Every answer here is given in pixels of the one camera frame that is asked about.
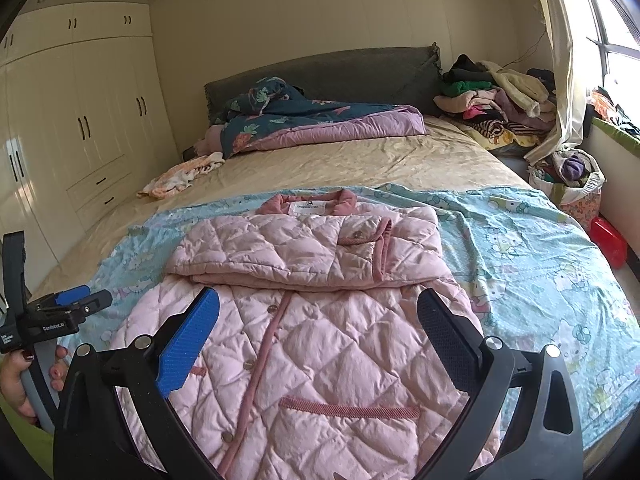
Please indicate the person's left hand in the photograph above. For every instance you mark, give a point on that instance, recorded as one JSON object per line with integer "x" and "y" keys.
{"x": 15, "y": 385}

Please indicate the dark floral quilt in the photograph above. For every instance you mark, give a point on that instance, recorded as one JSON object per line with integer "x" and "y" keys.
{"x": 300, "y": 120}

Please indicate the bag of clothes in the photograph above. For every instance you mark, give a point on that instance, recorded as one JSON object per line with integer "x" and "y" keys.
{"x": 575, "y": 175}

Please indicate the person's green clothing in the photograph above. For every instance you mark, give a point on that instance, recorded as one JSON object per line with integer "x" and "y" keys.
{"x": 20, "y": 442}

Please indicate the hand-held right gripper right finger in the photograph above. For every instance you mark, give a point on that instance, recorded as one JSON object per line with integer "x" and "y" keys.
{"x": 450, "y": 347}

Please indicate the small pink floral cloth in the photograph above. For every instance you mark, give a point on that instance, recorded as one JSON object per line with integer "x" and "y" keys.
{"x": 180, "y": 175}

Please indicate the grey headboard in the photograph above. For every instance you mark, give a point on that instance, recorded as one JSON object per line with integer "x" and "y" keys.
{"x": 340, "y": 75}

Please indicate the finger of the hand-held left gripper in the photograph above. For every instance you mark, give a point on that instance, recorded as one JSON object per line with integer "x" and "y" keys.
{"x": 72, "y": 295}
{"x": 95, "y": 301}

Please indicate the green window sill mat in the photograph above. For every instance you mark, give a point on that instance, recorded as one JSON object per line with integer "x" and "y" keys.
{"x": 617, "y": 135}

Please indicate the white wardrobe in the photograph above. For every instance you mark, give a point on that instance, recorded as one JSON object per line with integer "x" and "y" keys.
{"x": 75, "y": 110}

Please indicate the cream curtain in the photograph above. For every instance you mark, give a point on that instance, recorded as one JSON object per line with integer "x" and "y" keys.
{"x": 562, "y": 60}

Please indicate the pink quilted jacket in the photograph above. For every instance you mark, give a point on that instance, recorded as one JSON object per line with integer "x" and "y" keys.
{"x": 310, "y": 360}

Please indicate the pile of clothes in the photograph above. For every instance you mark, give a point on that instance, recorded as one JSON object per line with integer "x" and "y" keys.
{"x": 500, "y": 105}

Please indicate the red plastic container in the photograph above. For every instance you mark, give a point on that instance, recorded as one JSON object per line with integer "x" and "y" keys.
{"x": 607, "y": 242}

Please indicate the window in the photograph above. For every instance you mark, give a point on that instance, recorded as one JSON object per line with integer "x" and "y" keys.
{"x": 620, "y": 25}

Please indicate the blue cartoon printed blanket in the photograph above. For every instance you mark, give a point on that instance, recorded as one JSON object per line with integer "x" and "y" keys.
{"x": 525, "y": 270}

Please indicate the bed with beige sheet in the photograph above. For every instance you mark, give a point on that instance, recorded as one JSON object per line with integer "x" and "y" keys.
{"x": 375, "y": 160}

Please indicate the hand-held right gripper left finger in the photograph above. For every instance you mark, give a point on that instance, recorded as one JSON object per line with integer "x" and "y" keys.
{"x": 190, "y": 342}

